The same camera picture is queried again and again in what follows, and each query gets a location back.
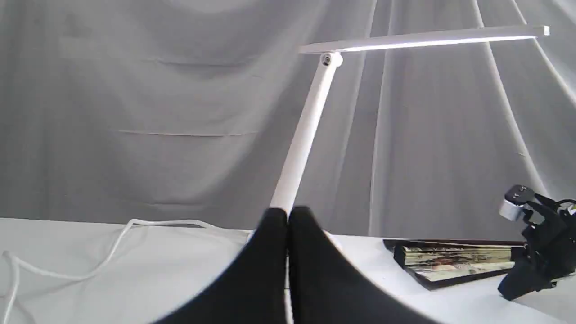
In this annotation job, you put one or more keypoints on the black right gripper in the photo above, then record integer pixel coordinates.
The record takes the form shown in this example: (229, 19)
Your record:
(550, 237)

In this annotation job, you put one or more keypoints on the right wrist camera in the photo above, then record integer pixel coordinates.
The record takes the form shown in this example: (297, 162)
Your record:
(514, 201)

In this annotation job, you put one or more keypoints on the grey backdrop curtain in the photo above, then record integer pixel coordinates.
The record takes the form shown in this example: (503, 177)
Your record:
(185, 109)

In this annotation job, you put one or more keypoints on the white desk lamp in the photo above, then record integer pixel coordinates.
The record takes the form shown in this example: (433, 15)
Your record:
(330, 59)

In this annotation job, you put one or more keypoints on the painted paper folding fan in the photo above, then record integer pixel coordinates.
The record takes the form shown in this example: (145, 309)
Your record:
(443, 263)

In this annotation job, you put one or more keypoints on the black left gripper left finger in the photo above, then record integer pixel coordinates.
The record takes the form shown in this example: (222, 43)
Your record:
(251, 290)

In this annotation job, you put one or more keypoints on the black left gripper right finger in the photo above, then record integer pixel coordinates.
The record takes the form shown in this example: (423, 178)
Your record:
(326, 288)

